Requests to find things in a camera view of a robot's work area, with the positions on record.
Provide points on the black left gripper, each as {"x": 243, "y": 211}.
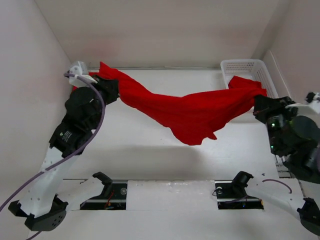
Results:
{"x": 110, "y": 87}

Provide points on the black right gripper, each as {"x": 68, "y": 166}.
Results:
{"x": 264, "y": 105}

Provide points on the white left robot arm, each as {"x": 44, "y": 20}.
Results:
{"x": 42, "y": 207}

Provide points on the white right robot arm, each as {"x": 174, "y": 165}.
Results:
{"x": 304, "y": 209}

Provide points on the folded red t-shirt stack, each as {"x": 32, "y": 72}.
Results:
{"x": 74, "y": 88}

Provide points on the red t-shirts in basket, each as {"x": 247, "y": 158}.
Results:
{"x": 238, "y": 82}

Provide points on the white plastic basket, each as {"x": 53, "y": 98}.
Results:
{"x": 252, "y": 69}

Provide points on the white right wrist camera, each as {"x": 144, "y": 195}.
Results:
{"x": 311, "y": 107}

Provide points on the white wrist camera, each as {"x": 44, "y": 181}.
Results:
{"x": 79, "y": 68}
{"x": 311, "y": 107}

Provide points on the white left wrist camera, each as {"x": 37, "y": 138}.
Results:
{"x": 79, "y": 68}

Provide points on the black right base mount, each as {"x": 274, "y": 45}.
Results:
{"x": 231, "y": 194}

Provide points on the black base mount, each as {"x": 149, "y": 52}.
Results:
{"x": 231, "y": 194}
{"x": 112, "y": 197}

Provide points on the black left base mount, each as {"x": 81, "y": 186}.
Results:
{"x": 112, "y": 197}

